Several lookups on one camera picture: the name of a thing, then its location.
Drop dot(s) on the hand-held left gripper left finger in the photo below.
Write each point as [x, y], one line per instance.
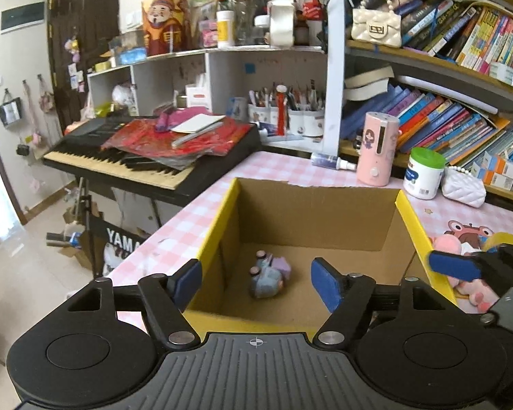
[188, 284]

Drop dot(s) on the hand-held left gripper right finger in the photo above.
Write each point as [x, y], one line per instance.
[327, 284]

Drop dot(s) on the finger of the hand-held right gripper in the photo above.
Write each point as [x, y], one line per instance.
[453, 264]

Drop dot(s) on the pink plush toy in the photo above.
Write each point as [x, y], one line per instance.
[446, 244]

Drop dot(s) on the yellow cardboard box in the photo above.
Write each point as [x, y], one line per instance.
[308, 218]

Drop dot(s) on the small blue purple toy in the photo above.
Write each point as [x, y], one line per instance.
[267, 277]

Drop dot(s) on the pink checked printed tablecloth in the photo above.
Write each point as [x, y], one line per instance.
[184, 222]

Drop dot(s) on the white quilted purse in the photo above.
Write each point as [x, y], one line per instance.
[464, 190]

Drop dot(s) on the white jar green lid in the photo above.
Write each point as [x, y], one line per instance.
[423, 177]

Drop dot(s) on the orange white small carton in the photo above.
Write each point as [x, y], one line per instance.
[496, 175]

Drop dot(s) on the black keyboard stand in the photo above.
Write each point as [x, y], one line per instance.
[85, 222]

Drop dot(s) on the clear spray bottle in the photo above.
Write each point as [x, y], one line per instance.
[325, 160]

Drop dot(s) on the floor clutter cardboard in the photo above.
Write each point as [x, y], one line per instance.
[68, 243]

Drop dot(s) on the pink cylinder humidifier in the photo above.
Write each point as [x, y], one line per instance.
[376, 153]

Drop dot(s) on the black electronic keyboard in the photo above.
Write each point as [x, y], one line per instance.
[111, 166]

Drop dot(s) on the row of blue red books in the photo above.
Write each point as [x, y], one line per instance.
[436, 124]

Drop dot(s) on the red patterned cloth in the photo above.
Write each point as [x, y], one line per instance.
[154, 136]

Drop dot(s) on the magenta fabric item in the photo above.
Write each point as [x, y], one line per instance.
[175, 116]

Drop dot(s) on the white rolled paper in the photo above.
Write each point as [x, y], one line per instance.
[444, 92]

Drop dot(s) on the blue print cup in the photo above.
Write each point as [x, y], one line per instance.
[237, 109]

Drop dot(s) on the white cartoon print pen cup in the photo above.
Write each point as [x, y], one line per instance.
[260, 114]

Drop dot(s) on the red stick ornament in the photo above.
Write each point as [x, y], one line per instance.
[281, 106]

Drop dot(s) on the white box red label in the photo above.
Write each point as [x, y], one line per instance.
[198, 96]

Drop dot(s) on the white plastic bag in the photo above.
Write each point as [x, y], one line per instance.
[124, 96]

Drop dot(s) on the thick beige book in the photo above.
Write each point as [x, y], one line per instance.
[367, 83]

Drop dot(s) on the wooden bookshelf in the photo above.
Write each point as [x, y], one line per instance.
[335, 72]

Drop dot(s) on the white shelf unit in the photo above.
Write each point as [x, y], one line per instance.
[226, 72]

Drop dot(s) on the row of colourful books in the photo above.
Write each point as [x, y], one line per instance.
[474, 34]

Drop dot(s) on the pink hanging bag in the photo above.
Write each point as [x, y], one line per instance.
[47, 98]

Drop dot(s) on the blue flat box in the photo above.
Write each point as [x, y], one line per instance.
[128, 53]

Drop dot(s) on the black white hanging bag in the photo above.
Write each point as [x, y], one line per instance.
[9, 111]

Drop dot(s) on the pink item box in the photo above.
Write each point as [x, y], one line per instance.
[208, 34]

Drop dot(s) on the brown glass bottle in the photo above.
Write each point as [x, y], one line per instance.
[302, 30]

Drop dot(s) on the white bottle yellow label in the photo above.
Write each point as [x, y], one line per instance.
[225, 30]

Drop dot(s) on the white ceramic holder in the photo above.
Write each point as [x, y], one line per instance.
[282, 25]

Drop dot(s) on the small white lid jar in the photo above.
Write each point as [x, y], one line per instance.
[261, 30]

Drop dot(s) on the pink door charm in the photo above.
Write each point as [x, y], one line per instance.
[71, 45]

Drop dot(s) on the dark brown door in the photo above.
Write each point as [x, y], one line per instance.
[81, 17]

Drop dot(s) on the white wall switch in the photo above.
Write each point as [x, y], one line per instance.
[132, 19]

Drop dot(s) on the dark wall panel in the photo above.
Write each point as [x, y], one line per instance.
[23, 17]

